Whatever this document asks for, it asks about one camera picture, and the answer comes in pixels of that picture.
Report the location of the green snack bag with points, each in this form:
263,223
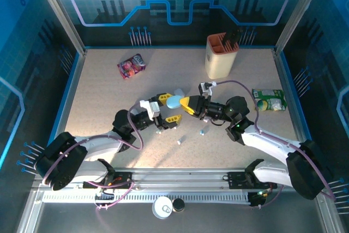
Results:
268,100

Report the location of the aluminium frame post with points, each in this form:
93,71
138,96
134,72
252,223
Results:
58,12
300,10

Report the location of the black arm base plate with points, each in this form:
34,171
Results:
124,175
234,179

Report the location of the pink snack bag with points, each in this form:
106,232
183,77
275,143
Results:
131,66

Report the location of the black round cap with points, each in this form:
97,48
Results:
178,205

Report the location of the large oval earbud charging case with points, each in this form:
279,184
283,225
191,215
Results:
174,102

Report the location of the cream knife block orange rim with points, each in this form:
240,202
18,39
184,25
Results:
219,64

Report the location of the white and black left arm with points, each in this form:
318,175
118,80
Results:
101,143

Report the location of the white round lid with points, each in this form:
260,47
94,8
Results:
162,208

